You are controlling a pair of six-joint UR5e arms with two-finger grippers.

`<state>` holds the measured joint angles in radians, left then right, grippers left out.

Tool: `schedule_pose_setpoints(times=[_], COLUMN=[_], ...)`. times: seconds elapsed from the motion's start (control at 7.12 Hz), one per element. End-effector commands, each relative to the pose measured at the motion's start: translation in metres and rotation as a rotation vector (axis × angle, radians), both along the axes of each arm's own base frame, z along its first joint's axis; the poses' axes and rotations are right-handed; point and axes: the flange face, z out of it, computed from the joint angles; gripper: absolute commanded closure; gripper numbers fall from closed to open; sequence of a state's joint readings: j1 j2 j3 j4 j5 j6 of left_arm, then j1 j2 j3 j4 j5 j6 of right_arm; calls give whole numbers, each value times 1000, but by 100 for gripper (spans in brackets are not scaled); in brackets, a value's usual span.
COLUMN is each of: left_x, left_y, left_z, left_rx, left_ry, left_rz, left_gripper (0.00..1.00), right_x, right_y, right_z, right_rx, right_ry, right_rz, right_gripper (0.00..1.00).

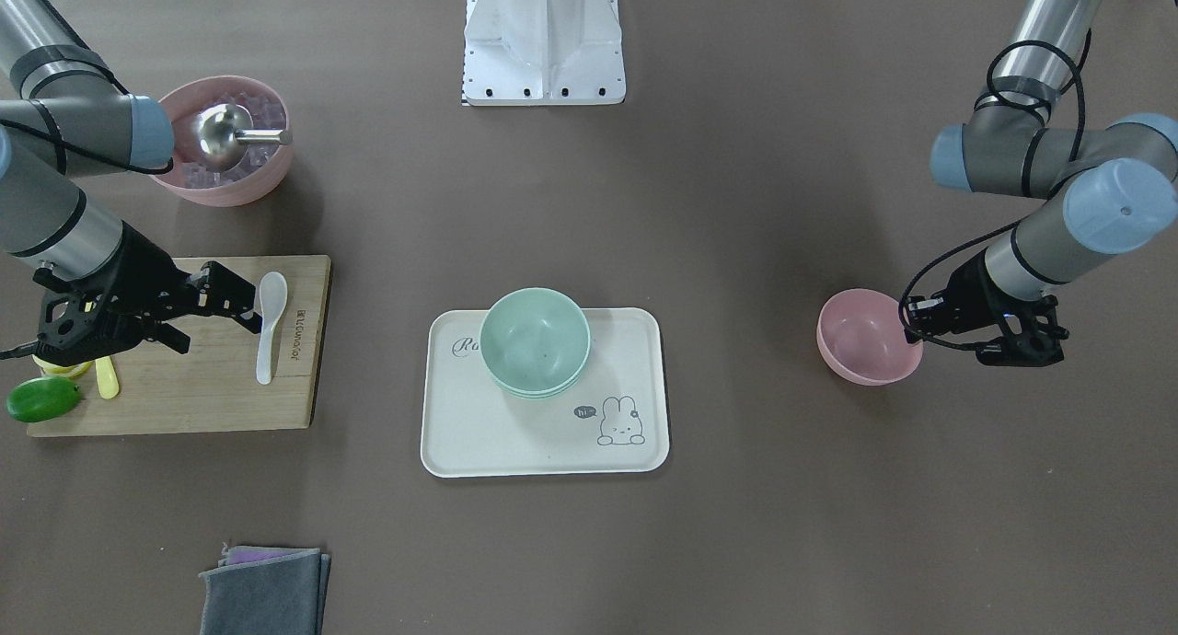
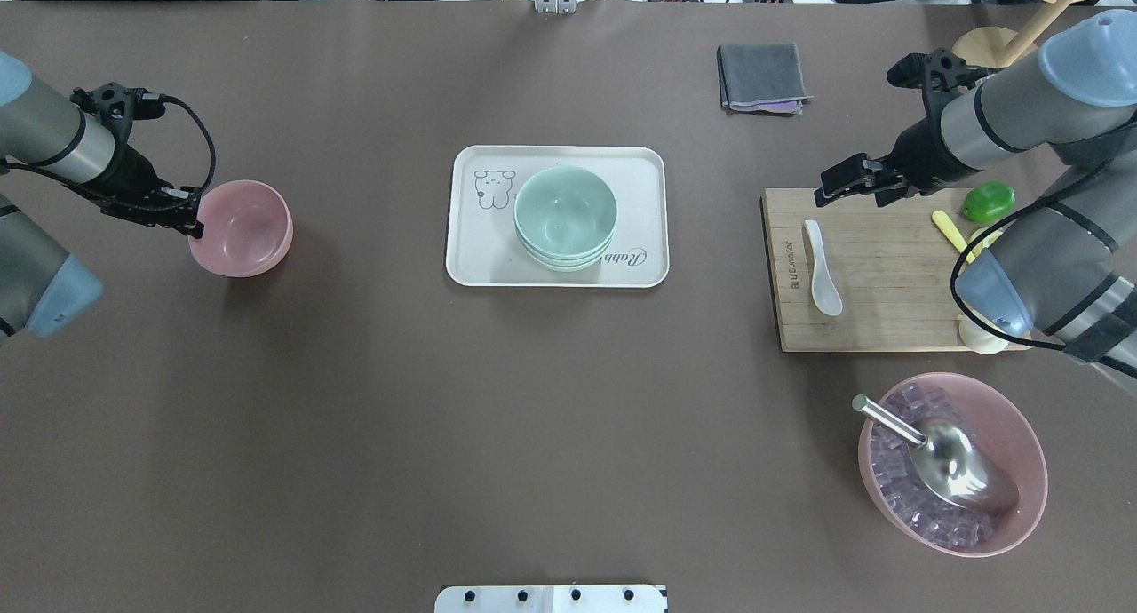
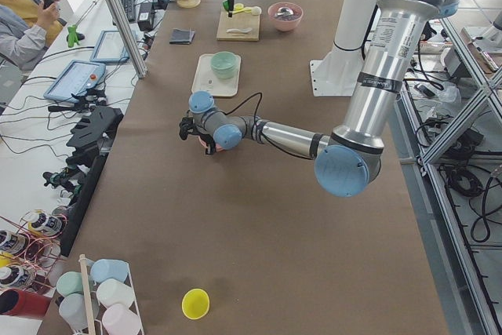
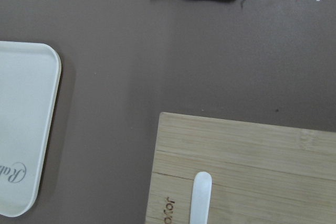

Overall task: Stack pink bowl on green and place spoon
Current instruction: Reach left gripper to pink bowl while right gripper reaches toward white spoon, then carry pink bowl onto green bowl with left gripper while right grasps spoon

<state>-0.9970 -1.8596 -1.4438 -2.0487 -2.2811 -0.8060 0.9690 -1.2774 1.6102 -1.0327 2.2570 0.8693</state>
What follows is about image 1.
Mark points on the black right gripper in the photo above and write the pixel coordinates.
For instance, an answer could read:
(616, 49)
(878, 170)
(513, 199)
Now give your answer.
(147, 269)

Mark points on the lemon slice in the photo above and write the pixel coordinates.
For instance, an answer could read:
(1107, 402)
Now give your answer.
(66, 371)

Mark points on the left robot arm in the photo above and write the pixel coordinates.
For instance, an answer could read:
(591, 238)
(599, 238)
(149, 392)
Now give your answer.
(1104, 192)

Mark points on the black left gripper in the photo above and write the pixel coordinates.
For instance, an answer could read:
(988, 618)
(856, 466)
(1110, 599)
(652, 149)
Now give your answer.
(966, 290)

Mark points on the white ceramic spoon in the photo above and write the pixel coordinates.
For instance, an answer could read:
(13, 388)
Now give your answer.
(272, 297)

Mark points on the yellow plastic spoon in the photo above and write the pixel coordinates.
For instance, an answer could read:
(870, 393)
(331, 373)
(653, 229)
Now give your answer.
(108, 382)

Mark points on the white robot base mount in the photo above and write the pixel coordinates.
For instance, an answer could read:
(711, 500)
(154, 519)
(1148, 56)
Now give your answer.
(533, 53)

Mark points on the wooden cutting board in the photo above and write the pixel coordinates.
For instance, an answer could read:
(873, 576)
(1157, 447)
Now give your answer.
(213, 387)

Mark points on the large pink bowl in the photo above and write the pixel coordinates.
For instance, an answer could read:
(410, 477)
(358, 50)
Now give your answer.
(189, 98)

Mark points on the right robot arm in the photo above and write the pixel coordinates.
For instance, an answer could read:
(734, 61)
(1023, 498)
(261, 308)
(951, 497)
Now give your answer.
(71, 119)

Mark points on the green lime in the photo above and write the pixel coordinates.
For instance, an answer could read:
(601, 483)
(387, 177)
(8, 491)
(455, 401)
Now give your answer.
(42, 399)

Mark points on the white rectangular serving tray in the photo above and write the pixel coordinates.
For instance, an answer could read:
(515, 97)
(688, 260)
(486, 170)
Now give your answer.
(613, 419)

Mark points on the clear ice cubes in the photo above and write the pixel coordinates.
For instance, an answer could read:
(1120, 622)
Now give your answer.
(266, 113)

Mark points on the stacked green bowls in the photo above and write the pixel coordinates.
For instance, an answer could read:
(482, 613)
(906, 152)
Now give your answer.
(535, 343)

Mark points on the folded grey cloth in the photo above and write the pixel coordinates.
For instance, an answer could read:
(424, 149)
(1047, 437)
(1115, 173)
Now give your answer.
(266, 590)

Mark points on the metal ice scoop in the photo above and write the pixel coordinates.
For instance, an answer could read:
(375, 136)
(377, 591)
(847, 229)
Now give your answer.
(219, 137)

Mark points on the small pink bowl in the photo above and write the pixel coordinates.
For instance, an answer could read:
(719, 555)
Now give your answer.
(861, 338)

